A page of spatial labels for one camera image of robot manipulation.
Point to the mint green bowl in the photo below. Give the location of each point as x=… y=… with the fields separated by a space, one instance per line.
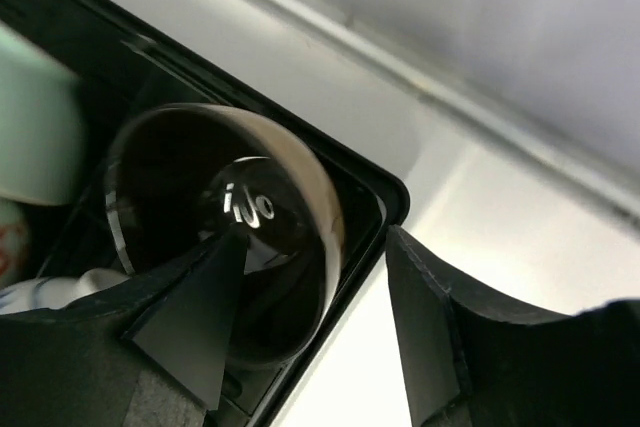
x=43 y=135

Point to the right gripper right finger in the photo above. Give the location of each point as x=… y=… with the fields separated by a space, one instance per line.
x=474 y=356

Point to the black dish rack tray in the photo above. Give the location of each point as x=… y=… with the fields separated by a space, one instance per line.
x=126 y=68

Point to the black glazed beige bowl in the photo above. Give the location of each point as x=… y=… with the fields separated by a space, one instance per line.
x=185 y=173

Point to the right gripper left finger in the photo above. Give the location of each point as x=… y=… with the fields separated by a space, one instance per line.
x=150 y=351

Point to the blue floral bowl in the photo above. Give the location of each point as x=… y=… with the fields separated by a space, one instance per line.
x=56 y=292

